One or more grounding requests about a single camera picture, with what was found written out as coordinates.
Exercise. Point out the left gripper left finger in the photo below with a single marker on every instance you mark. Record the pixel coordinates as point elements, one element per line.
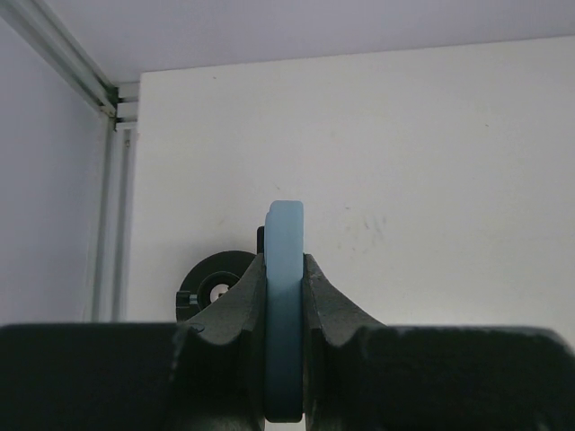
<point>202,374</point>

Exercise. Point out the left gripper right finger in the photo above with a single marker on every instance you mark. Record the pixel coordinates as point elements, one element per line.
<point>360,374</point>

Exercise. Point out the black phone stand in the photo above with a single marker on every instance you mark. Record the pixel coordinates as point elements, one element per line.
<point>213,277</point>

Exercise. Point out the phone with light blue case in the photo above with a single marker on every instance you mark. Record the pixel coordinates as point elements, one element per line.
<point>283,345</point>

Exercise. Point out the left aluminium frame rail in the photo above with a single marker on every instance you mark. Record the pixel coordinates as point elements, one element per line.
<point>109,274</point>

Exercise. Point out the left aluminium frame post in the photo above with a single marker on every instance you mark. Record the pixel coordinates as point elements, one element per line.
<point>42,29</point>

